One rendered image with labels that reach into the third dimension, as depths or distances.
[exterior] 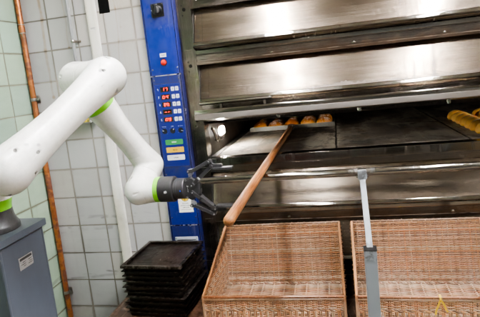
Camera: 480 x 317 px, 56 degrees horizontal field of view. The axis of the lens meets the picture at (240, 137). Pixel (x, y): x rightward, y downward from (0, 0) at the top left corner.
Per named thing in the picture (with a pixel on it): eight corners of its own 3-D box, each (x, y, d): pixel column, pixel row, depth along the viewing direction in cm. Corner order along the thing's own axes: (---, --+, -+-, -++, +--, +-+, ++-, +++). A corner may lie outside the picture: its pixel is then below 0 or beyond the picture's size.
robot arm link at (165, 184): (157, 205, 158) (153, 180, 157) (168, 196, 170) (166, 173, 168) (173, 205, 157) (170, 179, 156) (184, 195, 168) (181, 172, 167)
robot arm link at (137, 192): (126, 211, 166) (116, 192, 159) (136, 186, 175) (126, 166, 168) (162, 210, 163) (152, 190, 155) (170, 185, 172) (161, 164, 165)
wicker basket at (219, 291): (229, 277, 223) (223, 223, 219) (345, 275, 212) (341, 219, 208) (203, 334, 176) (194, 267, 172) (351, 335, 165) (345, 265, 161)
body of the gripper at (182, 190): (178, 174, 165) (202, 173, 163) (181, 197, 166) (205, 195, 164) (171, 179, 158) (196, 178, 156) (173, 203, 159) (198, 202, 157)
